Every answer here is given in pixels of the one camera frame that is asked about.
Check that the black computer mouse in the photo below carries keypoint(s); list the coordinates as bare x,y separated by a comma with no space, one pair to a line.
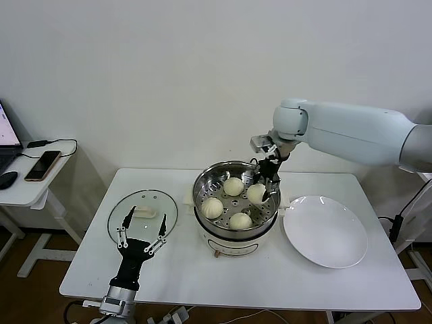
7,179

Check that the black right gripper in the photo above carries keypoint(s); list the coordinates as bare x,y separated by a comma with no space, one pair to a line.
270,170

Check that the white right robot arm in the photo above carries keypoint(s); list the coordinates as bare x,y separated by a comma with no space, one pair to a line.
354,131

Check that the white round plate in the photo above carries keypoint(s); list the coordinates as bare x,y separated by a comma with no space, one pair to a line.
324,233

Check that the white steamed baozi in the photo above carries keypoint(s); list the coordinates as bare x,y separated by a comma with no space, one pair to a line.
233,186
256,194
212,207
240,221

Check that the stainless steel steamer basket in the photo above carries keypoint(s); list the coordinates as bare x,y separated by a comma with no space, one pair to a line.
202,189

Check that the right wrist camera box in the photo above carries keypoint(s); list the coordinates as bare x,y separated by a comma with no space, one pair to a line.
261,143

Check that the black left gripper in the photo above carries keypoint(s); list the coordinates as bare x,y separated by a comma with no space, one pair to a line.
132,260

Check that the small black charger block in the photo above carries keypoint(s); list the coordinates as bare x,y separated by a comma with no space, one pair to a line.
37,143

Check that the round glass pot lid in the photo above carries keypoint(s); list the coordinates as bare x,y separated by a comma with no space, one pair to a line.
162,206

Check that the black smartphone gold edge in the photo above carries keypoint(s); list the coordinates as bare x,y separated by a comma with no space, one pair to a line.
43,165

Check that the black open laptop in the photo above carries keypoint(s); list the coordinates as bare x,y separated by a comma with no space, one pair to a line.
6,135

